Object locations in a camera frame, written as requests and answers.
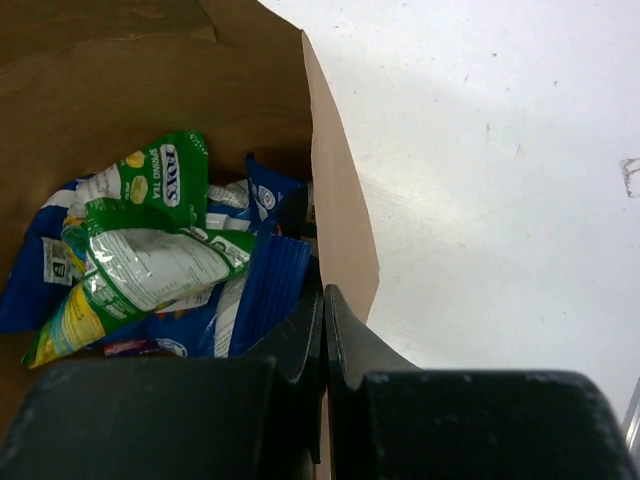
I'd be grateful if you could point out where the green snack bag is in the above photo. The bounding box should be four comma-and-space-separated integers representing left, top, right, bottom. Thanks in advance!
22, 131, 256, 368

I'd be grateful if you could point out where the purple snack bag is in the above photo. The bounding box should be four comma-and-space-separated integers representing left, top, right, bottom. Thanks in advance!
103, 340, 161, 358

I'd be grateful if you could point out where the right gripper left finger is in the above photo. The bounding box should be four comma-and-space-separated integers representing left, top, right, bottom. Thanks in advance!
1, 286, 324, 479

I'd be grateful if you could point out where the dark blue snack bag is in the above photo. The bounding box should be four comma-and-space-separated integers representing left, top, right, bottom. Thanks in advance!
144, 154, 317, 358

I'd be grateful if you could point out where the blue white snack bag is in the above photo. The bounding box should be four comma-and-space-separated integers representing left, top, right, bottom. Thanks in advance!
0, 172, 266, 335

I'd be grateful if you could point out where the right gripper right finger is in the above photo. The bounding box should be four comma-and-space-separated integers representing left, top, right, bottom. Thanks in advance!
324, 285, 639, 479

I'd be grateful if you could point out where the brown paper bag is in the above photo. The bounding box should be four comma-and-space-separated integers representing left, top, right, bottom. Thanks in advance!
0, 0, 382, 480

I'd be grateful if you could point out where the aluminium front rail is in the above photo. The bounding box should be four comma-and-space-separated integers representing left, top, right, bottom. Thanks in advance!
622, 380, 640, 459

